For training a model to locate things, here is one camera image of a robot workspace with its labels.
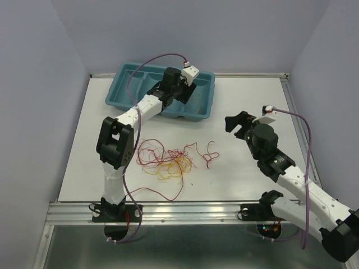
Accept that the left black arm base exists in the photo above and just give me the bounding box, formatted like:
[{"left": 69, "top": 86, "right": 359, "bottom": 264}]
[{"left": 88, "top": 202, "right": 142, "bottom": 244}]

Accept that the red yellow wire bundle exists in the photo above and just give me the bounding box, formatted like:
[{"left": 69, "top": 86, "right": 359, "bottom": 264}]
[{"left": 123, "top": 137, "right": 220, "bottom": 201}]

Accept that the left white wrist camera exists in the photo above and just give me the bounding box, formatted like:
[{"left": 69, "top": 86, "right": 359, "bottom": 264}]
[{"left": 181, "top": 66, "right": 200, "bottom": 86}]

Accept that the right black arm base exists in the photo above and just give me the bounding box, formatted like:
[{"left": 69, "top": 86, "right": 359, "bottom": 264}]
[{"left": 237, "top": 190, "right": 283, "bottom": 241}]

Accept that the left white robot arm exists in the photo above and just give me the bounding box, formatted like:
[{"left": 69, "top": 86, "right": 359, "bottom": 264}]
[{"left": 96, "top": 64, "right": 200, "bottom": 221}]

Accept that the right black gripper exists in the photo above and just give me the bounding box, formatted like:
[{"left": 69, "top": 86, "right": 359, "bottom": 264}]
[{"left": 225, "top": 110, "right": 270, "bottom": 160}]

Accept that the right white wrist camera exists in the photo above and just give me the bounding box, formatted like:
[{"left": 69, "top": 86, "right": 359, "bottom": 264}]
[{"left": 252, "top": 105, "right": 277, "bottom": 124}]

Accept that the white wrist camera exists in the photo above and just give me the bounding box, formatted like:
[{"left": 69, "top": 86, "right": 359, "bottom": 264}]
[
  {"left": 181, "top": 66, "right": 200, "bottom": 86},
  {"left": 252, "top": 105, "right": 277, "bottom": 124}
]

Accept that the aluminium mounting rail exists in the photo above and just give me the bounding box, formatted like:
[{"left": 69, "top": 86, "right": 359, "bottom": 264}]
[{"left": 46, "top": 199, "right": 301, "bottom": 225}]

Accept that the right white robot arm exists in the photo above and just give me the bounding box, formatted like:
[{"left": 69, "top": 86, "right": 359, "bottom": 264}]
[{"left": 225, "top": 105, "right": 358, "bottom": 263}]

